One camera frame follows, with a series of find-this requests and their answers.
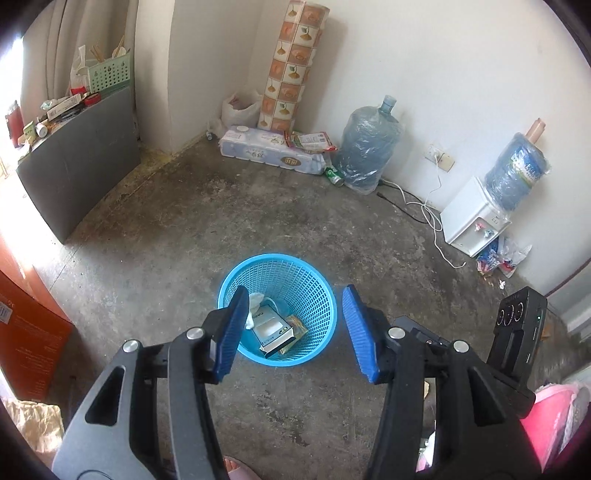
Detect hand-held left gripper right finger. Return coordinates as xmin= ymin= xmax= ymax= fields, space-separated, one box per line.
xmin=341 ymin=284 xmax=543 ymax=480

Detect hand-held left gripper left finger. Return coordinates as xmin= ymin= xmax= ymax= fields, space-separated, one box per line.
xmin=51 ymin=285 xmax=252 ymax=480

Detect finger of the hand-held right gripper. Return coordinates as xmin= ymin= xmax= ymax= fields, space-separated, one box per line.
xmin=392 ymin=315 xmax=450 ymax=347

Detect blue plastic mesh basket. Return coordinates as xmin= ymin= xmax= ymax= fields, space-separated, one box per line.
xmin=218 ymin=253 xmax=338 ymax=367

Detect crumpled white tissue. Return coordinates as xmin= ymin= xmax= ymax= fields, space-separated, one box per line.
xmin=248 ymin=292 xmax=265 ymax=329

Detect grey and white carton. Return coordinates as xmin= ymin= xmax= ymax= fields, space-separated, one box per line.
xmin=252 ymin=305 xmax=298 ymax=358

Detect yellow green packet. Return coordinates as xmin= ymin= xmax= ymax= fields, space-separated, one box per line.
xmin=279 ymin=315 xmax=309 ymax=354

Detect clear bag of colourful items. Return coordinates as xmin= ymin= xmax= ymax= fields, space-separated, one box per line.
xmin=475 ymin=235 xmax=532 ymax=278

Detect pink cloth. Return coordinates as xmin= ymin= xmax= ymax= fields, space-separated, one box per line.
xmin=416 ymin=378 xmax=591 ymax=472

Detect white water dispenser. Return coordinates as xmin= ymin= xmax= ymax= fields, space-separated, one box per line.
xmin=440 ymin=176 xmax=512 ymax=257

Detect person's foot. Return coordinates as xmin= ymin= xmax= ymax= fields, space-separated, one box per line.
xmin=224 ymin=457 xmax=252 ymax=480

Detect blue labelled water jug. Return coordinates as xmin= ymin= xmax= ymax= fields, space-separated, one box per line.
xmin=485 ymin=133 xmax=551 ymax=213

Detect toilet paper multipack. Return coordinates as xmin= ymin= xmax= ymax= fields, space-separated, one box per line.
xmin=219 ymin=126 xmax=326 ymax=175

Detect plastic wrapped water jug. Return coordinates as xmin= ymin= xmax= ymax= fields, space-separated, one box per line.
xmin=333 ymin=95 xmax=402 ymax=195

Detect red snack packets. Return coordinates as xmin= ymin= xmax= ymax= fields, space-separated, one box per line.
xmin=284 ymin=130 xmax=339 ymax=154

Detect orange cardboard box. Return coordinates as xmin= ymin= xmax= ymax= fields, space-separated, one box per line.
xmin=0 ymin=270 xmax=75 ymax=400

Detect crumpled beige paper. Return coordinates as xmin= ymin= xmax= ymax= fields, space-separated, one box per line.
xmin=4 ymin=399 xmax=65 ymax=455

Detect grey cabinet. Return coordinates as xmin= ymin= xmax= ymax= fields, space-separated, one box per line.
xmin=16 ymin=85 xmax=141 ymax=243

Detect patterned floor covering roll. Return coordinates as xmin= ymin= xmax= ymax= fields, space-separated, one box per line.
xmin=256 ymin=0 xmax=331 ymax=134

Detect white flat box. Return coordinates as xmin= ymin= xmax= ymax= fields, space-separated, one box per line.
xmin=46 ymin=95 xmax=86 ymax=120

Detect green plastic basket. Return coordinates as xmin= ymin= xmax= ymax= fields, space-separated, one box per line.
xmin=87 ymin=53 xmax=132 ymax=95

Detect red thermos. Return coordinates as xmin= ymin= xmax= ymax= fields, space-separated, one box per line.
xmin=6 ymin=100 xmax=25 ymax=148

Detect wooden chopsticks bundle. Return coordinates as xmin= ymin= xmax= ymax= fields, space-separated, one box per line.
xmin=90 ymin=34 xmax=132 ymax=61

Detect grey curtain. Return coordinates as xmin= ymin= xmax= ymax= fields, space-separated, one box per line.
xmin=21 ymin=0 xmax=139 ymax=116

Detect black cable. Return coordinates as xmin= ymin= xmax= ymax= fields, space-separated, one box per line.
xmin=378 ymin=190 xmax=444 ymax=227

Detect white power cable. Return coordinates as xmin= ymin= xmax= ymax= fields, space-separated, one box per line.
xmin=383 ymin=159 xmax=467 ymax=268

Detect wall socket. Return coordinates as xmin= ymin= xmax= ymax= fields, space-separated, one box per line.
xmin=425 ymin=144 xmax=455 ymax=172

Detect white handled plastic bag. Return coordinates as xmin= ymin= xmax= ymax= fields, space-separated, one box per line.
xmin=69 ymin=45 xmax=93 ymax=88

